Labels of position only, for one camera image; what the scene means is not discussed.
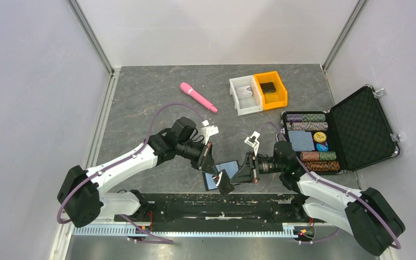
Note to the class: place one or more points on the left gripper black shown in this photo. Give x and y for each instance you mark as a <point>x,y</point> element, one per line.
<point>206,156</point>

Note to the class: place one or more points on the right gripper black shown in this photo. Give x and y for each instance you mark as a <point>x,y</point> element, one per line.
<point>246,173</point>

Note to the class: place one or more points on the card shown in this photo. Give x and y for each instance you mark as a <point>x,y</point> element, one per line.
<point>223,183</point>
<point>244,92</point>

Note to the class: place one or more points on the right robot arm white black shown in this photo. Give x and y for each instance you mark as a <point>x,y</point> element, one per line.
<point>366,215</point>

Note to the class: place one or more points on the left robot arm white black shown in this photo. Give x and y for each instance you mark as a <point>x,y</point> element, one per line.
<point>85,193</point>

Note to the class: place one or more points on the blue playing card deck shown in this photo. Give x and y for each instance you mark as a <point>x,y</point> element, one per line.
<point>301,141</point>

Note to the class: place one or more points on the card in white bin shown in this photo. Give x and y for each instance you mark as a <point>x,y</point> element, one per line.
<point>244,92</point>

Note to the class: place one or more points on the lower poker chip row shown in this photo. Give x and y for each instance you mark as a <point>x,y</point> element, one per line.
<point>318,156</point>

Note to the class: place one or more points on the poker chip row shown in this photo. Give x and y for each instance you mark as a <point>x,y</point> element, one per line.
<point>307,126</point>
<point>318,156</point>
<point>323,166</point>
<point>305,117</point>

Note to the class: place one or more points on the top poker chip row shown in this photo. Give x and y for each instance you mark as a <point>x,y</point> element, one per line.
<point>305,117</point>

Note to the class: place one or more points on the white plastic bin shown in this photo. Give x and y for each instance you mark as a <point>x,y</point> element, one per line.
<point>248,105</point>

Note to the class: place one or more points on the bottom poker chip row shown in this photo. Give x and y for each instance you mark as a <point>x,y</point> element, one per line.
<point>323,166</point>

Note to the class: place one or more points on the blue dealer chip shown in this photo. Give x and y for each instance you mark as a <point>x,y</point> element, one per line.
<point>322,147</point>

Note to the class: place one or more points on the pink wand massager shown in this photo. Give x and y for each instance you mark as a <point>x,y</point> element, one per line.
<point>188,89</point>

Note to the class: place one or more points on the yellow dealer chip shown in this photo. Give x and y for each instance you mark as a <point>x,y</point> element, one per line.
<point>320,137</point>

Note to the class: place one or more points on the orange plastic bin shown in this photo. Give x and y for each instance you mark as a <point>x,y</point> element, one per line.
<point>277,99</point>

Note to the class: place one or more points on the black object in orange bin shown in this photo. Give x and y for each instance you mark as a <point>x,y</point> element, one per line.
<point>267,87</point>

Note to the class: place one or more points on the black poker chip case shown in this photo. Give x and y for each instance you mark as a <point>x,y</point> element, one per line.
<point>358,131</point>

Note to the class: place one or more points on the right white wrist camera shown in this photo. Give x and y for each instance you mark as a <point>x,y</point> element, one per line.
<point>253,142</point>

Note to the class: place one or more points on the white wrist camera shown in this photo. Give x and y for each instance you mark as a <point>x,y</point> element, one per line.
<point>253,142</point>
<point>208,131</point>

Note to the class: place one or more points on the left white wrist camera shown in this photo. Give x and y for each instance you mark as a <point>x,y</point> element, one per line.
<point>208,131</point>

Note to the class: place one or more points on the white cable duct strip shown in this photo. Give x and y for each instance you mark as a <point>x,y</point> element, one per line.
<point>130,231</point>

